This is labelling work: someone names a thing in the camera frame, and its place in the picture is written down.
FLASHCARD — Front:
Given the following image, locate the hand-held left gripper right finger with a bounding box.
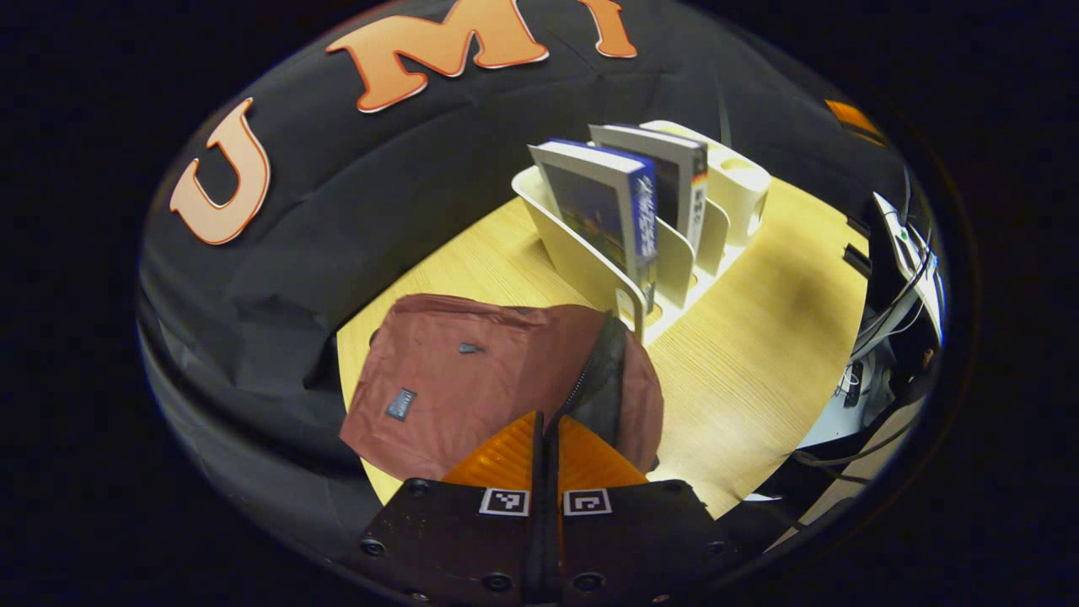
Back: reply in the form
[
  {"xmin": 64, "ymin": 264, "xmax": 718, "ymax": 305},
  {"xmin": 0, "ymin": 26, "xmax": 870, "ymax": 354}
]
[{"xmin": 548, "ymin": 415, "xmax": 734, "ymax": 604}]

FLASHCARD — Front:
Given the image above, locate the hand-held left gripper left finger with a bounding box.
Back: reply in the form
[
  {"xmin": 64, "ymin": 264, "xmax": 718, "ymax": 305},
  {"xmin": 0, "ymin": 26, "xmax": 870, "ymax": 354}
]
[{"xmin": 354, "ymin": 411, "xmax": 549, "ymax": 604}]

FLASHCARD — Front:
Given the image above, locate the maroon schoolbag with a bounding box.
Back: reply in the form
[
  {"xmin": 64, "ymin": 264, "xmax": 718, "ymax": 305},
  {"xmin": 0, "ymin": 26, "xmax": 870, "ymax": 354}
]
[{"xmin": 340, "ymin": 293, "xmax": 665, "ymax": 483}]

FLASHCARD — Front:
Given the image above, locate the grey portrait book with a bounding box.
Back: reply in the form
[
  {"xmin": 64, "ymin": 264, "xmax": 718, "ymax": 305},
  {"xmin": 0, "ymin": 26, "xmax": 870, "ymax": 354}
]
[{"xmin": 588, "ymin": 124, "xmax": 709, "ymax": 254}]

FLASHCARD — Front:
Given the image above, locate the blue book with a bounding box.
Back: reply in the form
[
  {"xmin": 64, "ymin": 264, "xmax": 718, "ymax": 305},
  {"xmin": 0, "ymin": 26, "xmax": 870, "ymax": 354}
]
[{"xmin": 529, "ymin": 139, "xmax": 658, "ymax": 313}]

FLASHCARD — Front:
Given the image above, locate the white bookshelf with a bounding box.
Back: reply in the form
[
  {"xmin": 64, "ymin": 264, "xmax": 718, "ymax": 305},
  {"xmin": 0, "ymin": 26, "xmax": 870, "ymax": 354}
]
[{"xmin": 512, "ymin": 120, "xmax": 772, "ymax": 342}]

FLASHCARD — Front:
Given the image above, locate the white electronic device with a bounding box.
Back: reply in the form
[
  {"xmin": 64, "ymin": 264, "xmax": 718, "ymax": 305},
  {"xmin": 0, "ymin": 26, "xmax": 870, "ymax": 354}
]
[{"xmin": 872, "ymin": 192, "xmax": 945, "ymax": 346}]

